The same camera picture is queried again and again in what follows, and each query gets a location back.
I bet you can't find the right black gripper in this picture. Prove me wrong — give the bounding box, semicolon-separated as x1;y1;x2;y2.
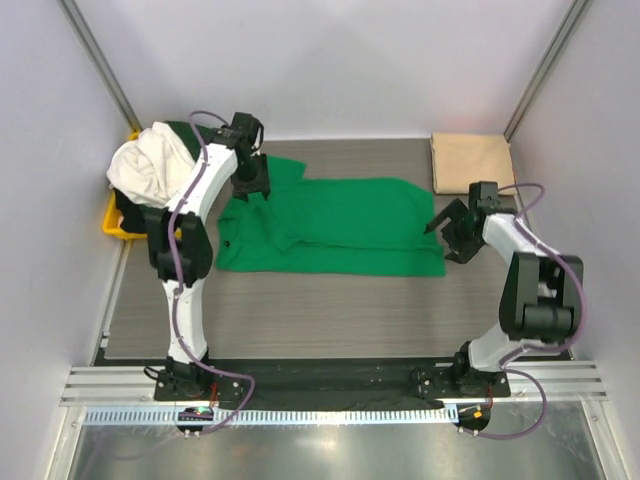
426;198;486;264

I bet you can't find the bright green t-shirt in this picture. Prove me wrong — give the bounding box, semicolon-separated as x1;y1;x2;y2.
215;156;446;278

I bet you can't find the yellow plastic bin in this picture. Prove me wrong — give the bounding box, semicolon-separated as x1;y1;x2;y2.
101;128;184;242

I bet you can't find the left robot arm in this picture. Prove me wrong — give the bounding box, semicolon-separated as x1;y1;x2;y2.
142;112;271;401

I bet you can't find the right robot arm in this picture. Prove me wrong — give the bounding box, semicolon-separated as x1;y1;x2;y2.
422;181;586;397

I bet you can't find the folded beige t-shirt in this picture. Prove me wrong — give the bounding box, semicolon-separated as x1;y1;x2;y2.
430;133;516;196

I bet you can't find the white t-shirt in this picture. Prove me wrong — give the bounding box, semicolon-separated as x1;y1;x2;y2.
106;122;196;207

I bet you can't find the dark green t-shirt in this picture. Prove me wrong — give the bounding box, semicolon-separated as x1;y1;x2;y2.
112;119;204;234

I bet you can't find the aluminium front rail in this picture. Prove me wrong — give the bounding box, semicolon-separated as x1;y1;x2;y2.
60;358;608;406

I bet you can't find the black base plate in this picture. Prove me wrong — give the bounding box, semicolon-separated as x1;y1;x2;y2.
143;357;511;412

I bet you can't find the left aluminium frame post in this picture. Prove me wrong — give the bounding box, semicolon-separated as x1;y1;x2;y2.
56;0;142;131

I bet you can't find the aluminium frame post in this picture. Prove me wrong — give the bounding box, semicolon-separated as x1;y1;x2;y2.
56;0;142;131
504;0;593;142

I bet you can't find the right aluminium frame post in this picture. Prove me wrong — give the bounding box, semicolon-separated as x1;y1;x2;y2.
504;0;593;142

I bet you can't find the white slotted cable duct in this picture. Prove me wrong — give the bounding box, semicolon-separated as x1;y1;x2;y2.
84;405;458;427

